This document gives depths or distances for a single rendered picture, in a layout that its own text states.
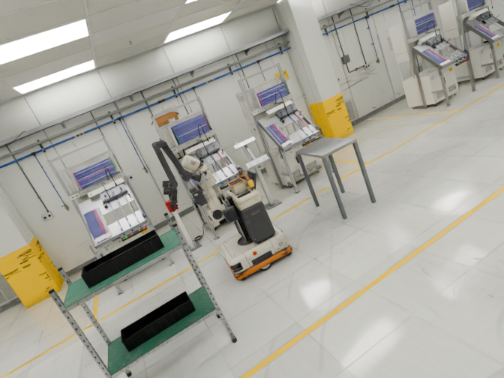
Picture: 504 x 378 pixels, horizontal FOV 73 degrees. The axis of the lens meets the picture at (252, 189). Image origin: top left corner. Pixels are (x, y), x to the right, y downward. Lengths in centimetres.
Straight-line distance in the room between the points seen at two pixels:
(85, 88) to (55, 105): 55
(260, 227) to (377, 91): 608
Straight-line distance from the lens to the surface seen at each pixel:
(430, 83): 762
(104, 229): 478
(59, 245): 679
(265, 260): 358
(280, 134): 533
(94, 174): 502
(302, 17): 737
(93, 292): 259
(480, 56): 875
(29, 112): 663
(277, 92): 566
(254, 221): 344
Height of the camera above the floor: 178
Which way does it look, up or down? 16 degrees down
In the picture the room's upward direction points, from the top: 23 degrees counter-clockwise
